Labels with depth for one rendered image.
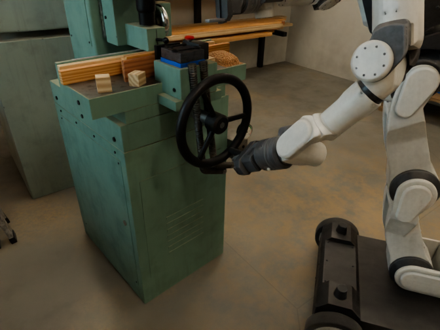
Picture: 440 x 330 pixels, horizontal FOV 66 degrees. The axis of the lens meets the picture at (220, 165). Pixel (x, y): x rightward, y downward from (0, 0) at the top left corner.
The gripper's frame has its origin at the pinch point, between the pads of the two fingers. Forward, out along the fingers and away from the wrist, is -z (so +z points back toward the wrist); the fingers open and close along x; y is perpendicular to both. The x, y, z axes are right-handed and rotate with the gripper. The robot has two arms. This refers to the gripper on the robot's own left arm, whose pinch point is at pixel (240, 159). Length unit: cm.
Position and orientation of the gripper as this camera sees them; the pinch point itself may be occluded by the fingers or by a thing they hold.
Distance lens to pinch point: 103.0
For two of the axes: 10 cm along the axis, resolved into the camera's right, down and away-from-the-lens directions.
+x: 5.7, -6.5, 5.0
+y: -5.7, -7.5, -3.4
